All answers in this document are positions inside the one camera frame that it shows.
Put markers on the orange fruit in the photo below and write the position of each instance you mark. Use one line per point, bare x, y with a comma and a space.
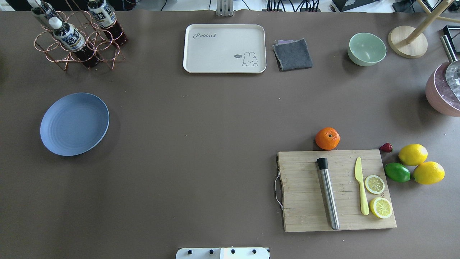
327, 138

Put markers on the blue plate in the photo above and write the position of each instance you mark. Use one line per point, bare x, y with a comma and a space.
74, 124

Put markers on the cream rabbit tray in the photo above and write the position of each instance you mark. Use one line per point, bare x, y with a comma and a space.
224, 48

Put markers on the grey folded cloth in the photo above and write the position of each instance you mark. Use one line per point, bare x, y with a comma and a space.
292, 54

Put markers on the wooden cutting board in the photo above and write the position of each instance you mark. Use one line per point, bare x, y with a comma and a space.
303, 198

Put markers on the lemon slice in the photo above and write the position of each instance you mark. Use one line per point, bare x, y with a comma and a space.
381, 207
375, 184

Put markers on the green bowl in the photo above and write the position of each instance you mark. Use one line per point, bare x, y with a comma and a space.
365, 49

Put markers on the yellow plastic knife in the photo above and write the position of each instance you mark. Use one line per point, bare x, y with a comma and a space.
358, 171

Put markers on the red strawberry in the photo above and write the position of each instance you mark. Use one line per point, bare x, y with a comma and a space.
387, 148

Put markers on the green lime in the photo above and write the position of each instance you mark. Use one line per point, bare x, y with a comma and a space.
397, 172

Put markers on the yellow lemon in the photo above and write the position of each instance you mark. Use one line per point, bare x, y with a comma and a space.
429, 172
413, 154

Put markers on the wooden cup tree stand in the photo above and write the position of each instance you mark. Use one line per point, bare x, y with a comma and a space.
409, 42

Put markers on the tea bottle white cap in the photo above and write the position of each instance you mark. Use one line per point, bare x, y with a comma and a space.
73, 41

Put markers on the pink bowl with ice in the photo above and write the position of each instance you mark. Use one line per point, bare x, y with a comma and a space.
439, 94

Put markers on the metal ice scoop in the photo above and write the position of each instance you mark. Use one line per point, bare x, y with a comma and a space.
452, 74

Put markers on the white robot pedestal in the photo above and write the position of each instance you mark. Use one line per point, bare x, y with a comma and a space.
224, 253

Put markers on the copper wire bottle rack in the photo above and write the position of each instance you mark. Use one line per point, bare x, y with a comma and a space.
79, 16

